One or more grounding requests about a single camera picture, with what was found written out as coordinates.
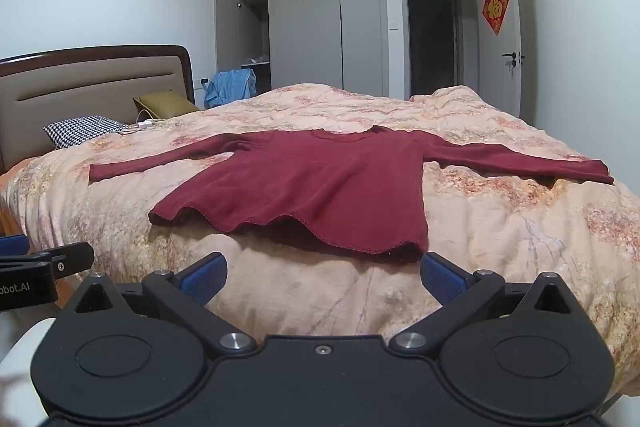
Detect white cloth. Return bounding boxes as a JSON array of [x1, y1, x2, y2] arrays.
[[0, 317, 57, 410]]

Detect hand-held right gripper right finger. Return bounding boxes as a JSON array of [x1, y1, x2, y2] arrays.
[[389, 252, 586, 355]]

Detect white room door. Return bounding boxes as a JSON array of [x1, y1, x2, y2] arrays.
[[474, 0, 537, 124]]

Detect houndstooth pillow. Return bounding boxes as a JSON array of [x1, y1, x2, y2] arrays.
[[43, 117, 132, 150]]

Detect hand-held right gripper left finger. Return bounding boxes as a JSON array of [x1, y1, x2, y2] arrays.
[[65, 252, 257, 358]]

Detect olive green pillow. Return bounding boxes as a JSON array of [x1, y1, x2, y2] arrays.
[[132, 91, 201, 124]]

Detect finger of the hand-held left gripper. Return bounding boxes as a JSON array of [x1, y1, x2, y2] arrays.
[[0, 243, 95, 279], [0, 234, 29, 255]]

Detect brown padded bed headboard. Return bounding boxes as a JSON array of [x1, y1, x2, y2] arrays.
[[0, 45, 196, 175]]

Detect red door decoration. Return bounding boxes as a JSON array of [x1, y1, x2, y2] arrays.
[[481, 0, 510, 36]]

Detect blue garment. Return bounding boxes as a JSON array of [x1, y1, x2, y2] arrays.
[[202, 68, 257, 110]]

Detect grey door frame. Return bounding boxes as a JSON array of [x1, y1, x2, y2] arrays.
[[398, 0, 481, 100]]

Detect dark red sweater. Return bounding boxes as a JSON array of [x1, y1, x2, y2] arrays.
[[89, 125, 615, 264]]

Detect grey built-in wardrobe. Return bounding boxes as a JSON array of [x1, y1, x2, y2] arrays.
[[215, 0, 386, 98]]

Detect bed with floral peach duvet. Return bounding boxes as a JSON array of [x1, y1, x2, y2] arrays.
[[0, 83, 640, 400]]

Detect white charger with cable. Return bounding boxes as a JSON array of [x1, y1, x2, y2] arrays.
[[119, 109, 157, 136]]

